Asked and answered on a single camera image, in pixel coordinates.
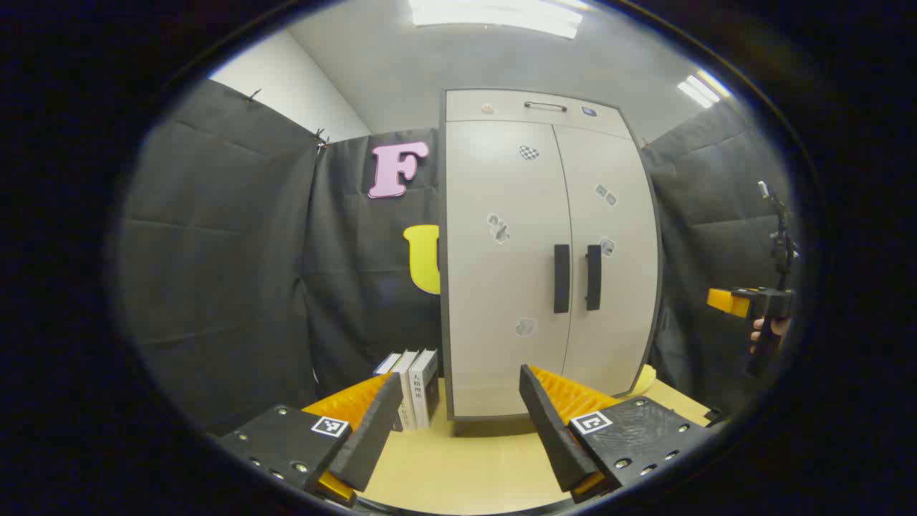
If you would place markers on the grey double-door shoe cabinet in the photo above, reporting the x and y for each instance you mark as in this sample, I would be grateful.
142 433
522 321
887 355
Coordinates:
442 287

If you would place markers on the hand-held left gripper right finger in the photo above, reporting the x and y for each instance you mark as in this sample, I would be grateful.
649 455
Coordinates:
551 430

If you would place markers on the grey cabinet drawer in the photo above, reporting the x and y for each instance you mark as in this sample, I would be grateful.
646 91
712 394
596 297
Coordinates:
466 104

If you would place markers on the white upright book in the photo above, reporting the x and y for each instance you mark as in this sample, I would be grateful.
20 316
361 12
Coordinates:
406 387

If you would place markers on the ceiling light panel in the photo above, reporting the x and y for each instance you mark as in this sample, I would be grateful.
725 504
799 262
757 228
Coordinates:
703 89
494 16

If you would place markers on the black backdrop cloth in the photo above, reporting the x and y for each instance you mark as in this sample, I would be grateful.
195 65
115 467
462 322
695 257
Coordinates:
215 251

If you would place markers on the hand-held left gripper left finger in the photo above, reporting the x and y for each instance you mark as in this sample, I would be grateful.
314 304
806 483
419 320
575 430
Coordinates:
372 437

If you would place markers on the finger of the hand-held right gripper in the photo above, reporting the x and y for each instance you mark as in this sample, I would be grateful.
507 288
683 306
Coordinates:
725 299

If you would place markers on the black tripod stand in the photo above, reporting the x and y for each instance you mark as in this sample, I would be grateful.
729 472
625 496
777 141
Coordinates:
781 251

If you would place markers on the grey shoe cabinet door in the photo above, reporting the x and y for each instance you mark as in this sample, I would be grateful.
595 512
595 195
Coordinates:
494 287
623 322

